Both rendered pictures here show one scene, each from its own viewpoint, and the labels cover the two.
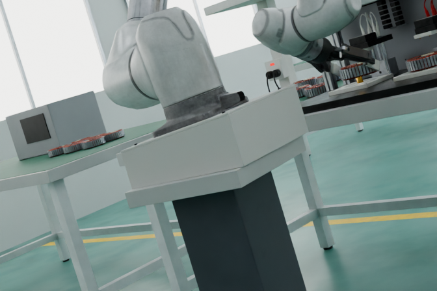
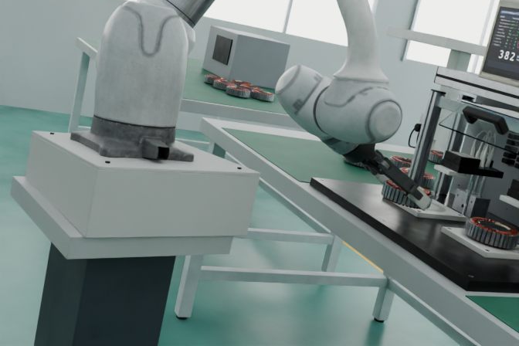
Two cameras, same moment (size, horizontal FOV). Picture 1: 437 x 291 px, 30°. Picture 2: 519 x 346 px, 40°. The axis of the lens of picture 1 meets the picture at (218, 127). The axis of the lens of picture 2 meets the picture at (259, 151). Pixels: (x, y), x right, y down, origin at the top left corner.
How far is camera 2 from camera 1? 0.98 m
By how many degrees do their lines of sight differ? 19
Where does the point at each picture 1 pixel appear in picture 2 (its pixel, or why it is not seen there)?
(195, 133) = (73, 164)
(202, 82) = (133, 112)
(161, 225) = not seen: hidden behind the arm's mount
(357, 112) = (363, 240)
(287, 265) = not seen: outside the picture
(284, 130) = (198, 220)
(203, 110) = (113, 143)
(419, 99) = (417, 279)
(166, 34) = (124, 33)
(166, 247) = not seen: hidden behind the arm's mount
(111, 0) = not seen: outside the picture
